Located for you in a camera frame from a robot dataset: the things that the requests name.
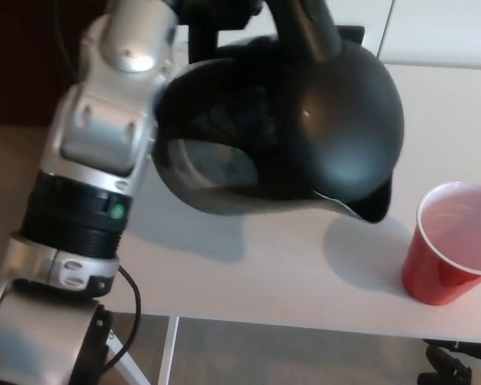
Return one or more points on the white metal frame table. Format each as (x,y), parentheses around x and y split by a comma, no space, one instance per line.
(264,280)

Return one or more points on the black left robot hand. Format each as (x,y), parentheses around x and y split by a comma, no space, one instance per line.
(208,16)

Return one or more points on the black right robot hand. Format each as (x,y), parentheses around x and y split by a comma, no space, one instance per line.
(465,357)

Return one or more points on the black electric kettle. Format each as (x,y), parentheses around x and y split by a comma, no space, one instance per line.
(344,120)

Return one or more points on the red plastic cup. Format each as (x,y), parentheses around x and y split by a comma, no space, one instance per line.
(433,272)

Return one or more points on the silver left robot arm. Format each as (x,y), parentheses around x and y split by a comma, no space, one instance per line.
(96,120)

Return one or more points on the white cabinet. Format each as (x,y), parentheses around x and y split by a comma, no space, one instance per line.
(437,28)

